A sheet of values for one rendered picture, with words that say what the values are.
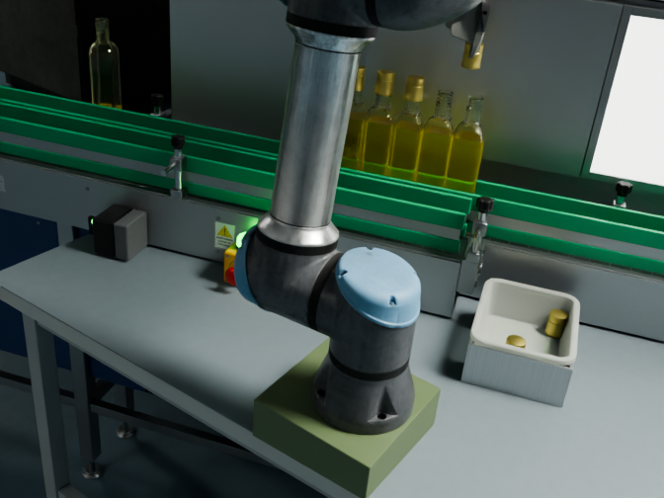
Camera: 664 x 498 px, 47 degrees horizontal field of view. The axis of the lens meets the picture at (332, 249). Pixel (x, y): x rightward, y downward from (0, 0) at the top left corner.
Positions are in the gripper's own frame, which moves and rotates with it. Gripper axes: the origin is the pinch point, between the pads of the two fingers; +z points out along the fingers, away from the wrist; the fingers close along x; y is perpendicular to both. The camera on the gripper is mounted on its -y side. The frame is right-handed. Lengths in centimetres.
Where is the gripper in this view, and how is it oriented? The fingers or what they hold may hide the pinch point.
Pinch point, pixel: (473, 47)
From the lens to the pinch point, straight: 146.8
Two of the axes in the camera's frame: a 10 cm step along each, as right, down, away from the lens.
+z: -0.8, 8.6, 5.0
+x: 0.2, 5.0, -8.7
